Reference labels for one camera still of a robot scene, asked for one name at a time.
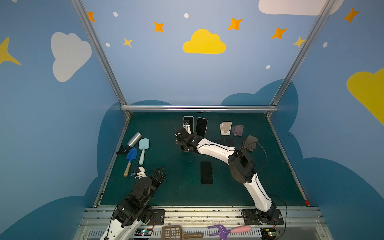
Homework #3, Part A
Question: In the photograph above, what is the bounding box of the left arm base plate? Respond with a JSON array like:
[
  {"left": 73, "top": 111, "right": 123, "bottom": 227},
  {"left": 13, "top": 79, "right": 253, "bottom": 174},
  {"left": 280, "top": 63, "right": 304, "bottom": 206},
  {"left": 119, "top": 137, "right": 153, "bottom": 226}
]
[{"left": 143, "top": 209, "right": 166, "bottom": 226}]

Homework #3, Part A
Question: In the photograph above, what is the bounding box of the light blue spatula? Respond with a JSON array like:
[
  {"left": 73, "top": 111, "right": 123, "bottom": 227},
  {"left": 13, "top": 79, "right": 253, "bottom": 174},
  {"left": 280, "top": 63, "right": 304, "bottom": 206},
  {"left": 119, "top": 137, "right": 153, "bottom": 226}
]
[{"left": 139, "top": 138, "right": 150, "bottom": 165}]

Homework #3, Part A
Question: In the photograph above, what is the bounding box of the white phone stand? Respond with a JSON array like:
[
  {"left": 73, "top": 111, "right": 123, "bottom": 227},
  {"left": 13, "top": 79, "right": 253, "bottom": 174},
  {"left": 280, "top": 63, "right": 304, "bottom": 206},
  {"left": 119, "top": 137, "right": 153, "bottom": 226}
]
[{"left": 220, "top": 122, "right": 232, "bottom": 136}]

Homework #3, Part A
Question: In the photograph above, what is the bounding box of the aluminium frame back bar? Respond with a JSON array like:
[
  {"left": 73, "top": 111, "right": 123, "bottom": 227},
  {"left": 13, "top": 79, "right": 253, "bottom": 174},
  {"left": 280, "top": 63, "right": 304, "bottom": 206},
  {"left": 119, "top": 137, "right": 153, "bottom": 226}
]
[{"left": 121, "top": 105, "right": 278, "bottom": 112}]

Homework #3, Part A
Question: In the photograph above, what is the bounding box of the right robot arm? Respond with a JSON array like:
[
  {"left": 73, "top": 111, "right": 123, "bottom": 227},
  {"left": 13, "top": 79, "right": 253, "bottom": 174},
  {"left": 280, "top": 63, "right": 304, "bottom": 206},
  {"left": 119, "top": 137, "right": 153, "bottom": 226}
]
[{"left": 175, "top": 128, "right": 277, "bottom": 223}]

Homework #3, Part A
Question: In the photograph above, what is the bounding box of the blue toy shovel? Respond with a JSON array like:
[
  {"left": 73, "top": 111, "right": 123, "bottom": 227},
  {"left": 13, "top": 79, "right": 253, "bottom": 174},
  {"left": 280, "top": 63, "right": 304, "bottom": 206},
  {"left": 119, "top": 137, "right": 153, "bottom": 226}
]
[{"left": 124, "top": 148, "right": 138, "bottom": 177}]

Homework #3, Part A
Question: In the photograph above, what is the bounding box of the right green circuit board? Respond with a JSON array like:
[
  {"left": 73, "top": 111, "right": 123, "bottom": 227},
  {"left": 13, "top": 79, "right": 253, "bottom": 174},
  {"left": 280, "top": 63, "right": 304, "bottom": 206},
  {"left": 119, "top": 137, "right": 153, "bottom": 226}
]
[{"left": 260, "top": 228, "right": 278, "bottom": 240}]

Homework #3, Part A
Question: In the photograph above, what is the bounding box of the aluminium frame left post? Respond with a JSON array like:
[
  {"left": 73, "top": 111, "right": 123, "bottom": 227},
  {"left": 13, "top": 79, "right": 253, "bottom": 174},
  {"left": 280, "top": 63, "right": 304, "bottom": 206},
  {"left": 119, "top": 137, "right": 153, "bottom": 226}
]
[{"left": 71, "top": 0, "right": 127, "bottom": 107}]

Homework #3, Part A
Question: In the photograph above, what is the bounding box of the black phone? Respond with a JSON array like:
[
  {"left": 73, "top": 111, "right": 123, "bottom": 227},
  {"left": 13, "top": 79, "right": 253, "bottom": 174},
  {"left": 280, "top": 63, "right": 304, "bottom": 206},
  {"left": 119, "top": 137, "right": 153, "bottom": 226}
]
[
  {"left": 201, "top": 162, "right": 213, "bottom": 185},
  {"left": 196, "top": 117, "right": 208, "bottom": 137},
  {"left": 183, "top": 116, "right": 194, "bottom": 134}
]

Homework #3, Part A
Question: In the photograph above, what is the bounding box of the green circuit board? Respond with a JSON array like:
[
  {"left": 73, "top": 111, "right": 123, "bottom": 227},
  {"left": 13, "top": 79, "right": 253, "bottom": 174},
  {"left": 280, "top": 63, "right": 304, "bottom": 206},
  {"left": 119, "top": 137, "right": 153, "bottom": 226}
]
[
  {"left": 260, "top": 228, "right": 278, "bottom": 240},
  {"left": 133, "top": 228, "right": 153, "bottom": 239}
]

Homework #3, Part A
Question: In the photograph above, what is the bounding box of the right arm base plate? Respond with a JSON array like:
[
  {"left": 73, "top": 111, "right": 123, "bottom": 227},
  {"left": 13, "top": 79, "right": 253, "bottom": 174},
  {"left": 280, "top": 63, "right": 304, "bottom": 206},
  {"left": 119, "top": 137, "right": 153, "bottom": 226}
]
[{"left": 241, "top": 209, "right": 285, "bottom": 225}]

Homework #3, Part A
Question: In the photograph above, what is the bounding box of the silver metal cylinder tool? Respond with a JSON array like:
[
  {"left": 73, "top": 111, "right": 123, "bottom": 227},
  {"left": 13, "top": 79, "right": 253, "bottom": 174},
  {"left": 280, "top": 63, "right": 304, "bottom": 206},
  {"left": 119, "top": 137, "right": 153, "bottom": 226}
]
[{"left": 116, "top": 132, "right": 142, "bottom": 155}]

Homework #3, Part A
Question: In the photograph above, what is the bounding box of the left green circuit board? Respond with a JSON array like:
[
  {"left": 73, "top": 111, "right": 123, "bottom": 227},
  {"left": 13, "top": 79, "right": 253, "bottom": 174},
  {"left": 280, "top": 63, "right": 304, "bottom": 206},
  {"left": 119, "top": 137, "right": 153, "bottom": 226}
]
[{"left": 133, "top": 228, "right": 153, "bottom": 239}]

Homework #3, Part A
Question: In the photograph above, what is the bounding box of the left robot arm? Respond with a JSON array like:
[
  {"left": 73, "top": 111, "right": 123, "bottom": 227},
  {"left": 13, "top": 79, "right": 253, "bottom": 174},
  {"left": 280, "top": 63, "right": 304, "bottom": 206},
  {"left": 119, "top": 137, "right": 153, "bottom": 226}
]
[{"left": 101, "top": 167, "right": 166, "bottom": 240}]

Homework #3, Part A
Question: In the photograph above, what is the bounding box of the aluminium frame post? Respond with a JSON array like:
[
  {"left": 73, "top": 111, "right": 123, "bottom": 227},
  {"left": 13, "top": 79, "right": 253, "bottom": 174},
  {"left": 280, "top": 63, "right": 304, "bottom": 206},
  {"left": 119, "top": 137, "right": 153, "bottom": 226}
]
[
  {"left": 266, "top": 0, "right": 336, "bottom": 119},
  {"left": 71, "top": 0, "right": 127, "bottom": 107}
]

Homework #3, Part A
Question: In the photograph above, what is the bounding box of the brown slotted spatula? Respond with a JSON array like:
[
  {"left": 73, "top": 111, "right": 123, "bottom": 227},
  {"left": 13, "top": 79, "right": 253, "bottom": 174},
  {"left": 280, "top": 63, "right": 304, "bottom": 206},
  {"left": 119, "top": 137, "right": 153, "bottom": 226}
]
[{"left": 162, "top": 226, "right": 204, "bottom": 240}]

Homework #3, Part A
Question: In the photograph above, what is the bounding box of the purple pink toy fork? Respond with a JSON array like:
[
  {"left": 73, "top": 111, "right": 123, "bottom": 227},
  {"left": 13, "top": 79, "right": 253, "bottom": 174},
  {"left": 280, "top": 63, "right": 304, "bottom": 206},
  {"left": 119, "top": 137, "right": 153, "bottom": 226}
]
[{"left": 208, "top": 225, "right": 252, "bottom": 240}]

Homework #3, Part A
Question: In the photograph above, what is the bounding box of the aluminium frame right post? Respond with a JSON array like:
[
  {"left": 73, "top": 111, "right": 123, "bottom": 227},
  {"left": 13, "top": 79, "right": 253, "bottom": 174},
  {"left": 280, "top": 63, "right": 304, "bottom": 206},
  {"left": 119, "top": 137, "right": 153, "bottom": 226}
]
[{"left": 266, "top": 0, "right": 336, "bottom": 119}]

